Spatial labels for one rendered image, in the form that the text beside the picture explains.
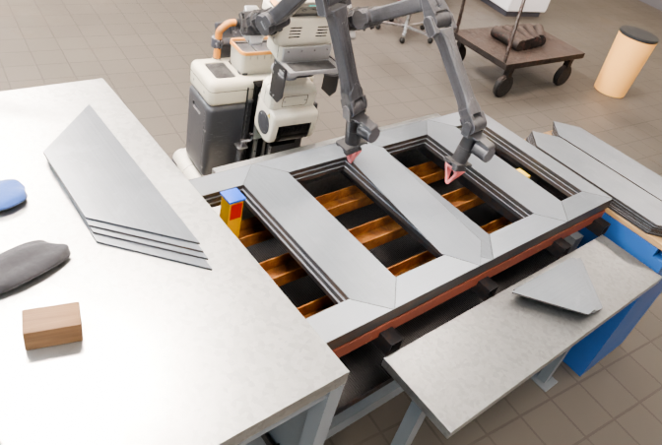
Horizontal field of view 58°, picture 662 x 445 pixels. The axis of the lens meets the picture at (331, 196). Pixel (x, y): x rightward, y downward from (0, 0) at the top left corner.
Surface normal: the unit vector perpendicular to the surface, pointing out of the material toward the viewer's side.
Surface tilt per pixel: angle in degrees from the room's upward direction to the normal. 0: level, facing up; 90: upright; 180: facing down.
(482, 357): 0
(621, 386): 0
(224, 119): 90
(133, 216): 0
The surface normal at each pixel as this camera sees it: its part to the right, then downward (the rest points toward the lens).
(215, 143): 0.52, 0.60
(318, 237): 0.20, -0.78
